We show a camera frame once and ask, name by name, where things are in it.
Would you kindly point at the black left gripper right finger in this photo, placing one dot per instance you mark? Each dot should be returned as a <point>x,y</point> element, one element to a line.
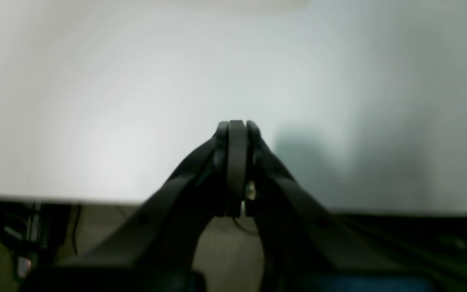
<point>306,249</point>

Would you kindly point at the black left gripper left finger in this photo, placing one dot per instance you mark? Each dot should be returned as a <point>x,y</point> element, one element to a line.
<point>153,250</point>

